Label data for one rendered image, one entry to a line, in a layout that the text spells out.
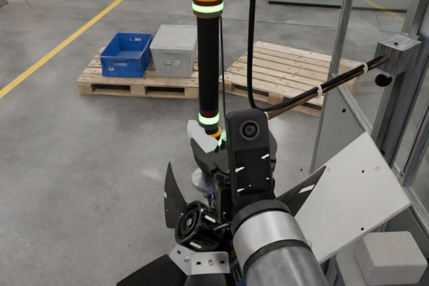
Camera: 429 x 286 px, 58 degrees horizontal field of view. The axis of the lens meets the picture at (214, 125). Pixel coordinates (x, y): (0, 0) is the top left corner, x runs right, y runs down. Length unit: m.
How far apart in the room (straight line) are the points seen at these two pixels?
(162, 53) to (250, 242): 3.36
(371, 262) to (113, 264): 1.58
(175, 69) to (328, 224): 2.92
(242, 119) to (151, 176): 2.53
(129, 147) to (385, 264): 2.34
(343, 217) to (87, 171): 2.34
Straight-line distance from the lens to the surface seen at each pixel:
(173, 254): 1.09
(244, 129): 0.43
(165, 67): 3.79
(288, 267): 0.38
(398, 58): 1.09
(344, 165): 1.11
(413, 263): 1.38
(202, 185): 0.75
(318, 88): 0.88
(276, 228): 0.41
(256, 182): 0.45
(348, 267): 1.43
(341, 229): 1.03
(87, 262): 2.53
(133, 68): 3.85
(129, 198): 2.81
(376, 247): 1.37
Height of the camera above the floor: 1.99
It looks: 36 degrees down
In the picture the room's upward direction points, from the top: straight up
